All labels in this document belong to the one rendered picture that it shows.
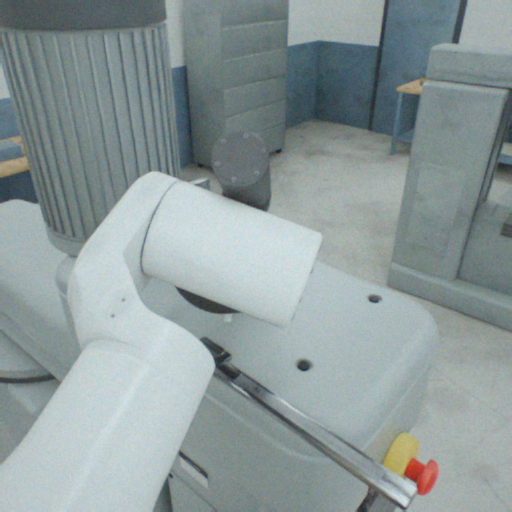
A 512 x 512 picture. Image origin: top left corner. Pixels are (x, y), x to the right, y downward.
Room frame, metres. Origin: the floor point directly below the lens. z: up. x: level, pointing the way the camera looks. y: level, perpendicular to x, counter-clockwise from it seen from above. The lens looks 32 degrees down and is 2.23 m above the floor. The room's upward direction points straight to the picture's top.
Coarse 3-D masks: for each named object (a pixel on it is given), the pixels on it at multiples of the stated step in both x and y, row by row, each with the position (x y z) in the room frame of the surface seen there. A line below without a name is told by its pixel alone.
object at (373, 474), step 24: (216, 360) 0.34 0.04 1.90; (240, 384) 0.31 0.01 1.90; (264, 408) 0.29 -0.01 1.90; (288, 408) 0.28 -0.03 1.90; (312, 432) 0.26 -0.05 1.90; (336, 456) 0.24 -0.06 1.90; (360, 456) 0.24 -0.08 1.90; (360, 480) 0.22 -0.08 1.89; (384, 480) 0.22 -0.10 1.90; (408, 504) 0.20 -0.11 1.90
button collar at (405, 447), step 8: (400, 440) 0.33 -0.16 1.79; (408, 440) 0.34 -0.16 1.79; (416, 440) 0.34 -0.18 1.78; (392, 448) 0.33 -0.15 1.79; (400, 448) 0.33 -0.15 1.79; (408, 448) 0.32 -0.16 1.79; (416, 448) 0.33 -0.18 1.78; (392, 456) 0.32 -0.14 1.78; (400, 456) 0.32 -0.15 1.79; (408, 456) 0.32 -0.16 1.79; (416, 456) 0.34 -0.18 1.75; (384, 464) 0.32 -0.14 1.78; (392, 464) 0.31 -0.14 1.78; (400, 464) 0.31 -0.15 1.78; (400, 472) 0.31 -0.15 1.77
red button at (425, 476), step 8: (408, 464) 0.32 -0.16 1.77; (416, 464) 0.32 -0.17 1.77; (424, 464) 0.32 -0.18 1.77; (432, 464) 0.31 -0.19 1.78; (408, 472) 0.31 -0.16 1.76; (416, 472) 0.31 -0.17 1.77; (424, 472) 0.30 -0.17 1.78; (432, 472) 0.31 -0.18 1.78; (416, 480) 0.31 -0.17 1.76; (424, 480) 0.30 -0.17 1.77; (432, 480) 0.30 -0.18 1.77; (424, 488) 0.29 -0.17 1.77; (432, 488) 0.30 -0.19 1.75
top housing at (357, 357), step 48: (336, 288) 0.48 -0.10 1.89; (384, 288) 0.48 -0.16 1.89; (240, 336) 0.39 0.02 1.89; (288, 336) 0.39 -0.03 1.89; (336, 336) 0.39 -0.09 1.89; (384, 336) 0.39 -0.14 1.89; (432, 336) 0.40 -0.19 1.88; (288, 384) 0.32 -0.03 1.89; (336, 384) 0.32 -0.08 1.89; (384, 384) 0.32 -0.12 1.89; (192, 432) 0.36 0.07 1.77; (240, 432) 0.31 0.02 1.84; (288, 432) 0.28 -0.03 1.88; (336, 432) 0.27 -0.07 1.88; (384, 432) 0.31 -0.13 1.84; (240, 480) 0.31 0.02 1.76; (288, 480) 0.27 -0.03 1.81; (336, 480) 0.27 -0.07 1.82
